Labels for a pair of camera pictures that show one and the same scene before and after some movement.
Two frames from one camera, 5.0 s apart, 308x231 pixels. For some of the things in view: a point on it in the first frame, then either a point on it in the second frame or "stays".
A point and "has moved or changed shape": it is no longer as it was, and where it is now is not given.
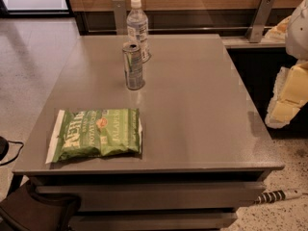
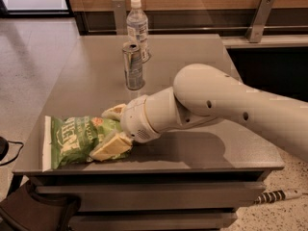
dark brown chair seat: x=22 y=211 stays
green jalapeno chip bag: x=92 y=133 has moved or changed shape
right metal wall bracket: x=258 y=23 stays
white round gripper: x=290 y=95 -> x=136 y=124
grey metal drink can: x=132 y=55 stays
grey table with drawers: x=206 y=140 stays
